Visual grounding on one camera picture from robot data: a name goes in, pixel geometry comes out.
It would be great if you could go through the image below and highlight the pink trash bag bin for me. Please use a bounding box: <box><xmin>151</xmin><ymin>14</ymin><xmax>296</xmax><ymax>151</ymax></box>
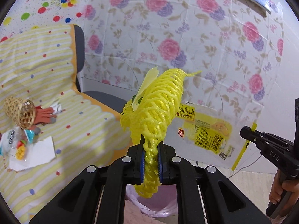
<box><xmin>126</xmin><ymin>185</ymin><xmax>178</xmax><ymax>218</ymax></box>

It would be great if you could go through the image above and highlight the clear yellow snack wrapper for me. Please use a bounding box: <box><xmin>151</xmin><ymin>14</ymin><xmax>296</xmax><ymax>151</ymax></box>
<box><xmin>164</xmin><ymin>101</ymin><xmax>257</xmax><ymax>171</ymax></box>

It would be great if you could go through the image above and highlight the clear candy wrapper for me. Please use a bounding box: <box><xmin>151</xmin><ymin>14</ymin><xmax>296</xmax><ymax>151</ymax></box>
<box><xmin>1</xmin><ymin>126</ymin><xmax>35</xmax><ymax>160</ymax></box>

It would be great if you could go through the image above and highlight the dark grey chair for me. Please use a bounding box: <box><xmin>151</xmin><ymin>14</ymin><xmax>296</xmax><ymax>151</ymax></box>
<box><xmin>71</xmin><ymin>25</ymin><xmax>126</xmax><ymax>113</ymax></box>

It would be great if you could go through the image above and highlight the yellow striped chair cover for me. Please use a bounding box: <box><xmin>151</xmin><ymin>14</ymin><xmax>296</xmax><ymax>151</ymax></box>
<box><xmin>1</xmin><ymin>25</ymin><xmax>131</xmax><ymax>223</ymax></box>

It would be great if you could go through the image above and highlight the small crumpled silver wrapper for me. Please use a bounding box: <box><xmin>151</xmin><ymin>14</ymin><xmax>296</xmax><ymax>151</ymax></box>
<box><xmin>50</xmin><ymin>101</ymin><xmax>63</xmax><ymax>115</ymax></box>

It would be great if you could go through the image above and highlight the white paper sheet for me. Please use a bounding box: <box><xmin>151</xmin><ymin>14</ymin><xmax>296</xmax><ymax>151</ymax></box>
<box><xmin>9</xmin><ymin>136</ymin><xmax>56</xmax><ymax>172</ymax></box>

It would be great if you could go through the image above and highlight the woven bamboo basket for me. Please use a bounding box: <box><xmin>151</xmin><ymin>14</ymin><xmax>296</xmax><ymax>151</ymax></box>
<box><xmin>4</xmin><ymin>96</ymin><xmax>36</xmax><ymax>130</ymax></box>

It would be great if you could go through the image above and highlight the black floor cable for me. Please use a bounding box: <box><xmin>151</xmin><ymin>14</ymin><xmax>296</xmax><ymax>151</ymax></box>
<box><xmin>195</xmin><ymin>155</ymin><xmax>262</xmax><ymax>179</ymax></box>

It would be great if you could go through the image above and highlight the person's right hand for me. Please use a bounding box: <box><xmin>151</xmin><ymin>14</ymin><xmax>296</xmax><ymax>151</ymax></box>
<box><xmin>269</xmin><ymin>169</ymin><xmax>298</xmax><ymax>207</ymax></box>

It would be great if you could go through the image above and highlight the yellow foam fruit net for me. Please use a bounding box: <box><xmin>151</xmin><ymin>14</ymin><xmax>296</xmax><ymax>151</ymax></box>
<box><xmin>120</xmin><ymin>67</ymin><xmax>195</xmax><ymax>198</ymax></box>

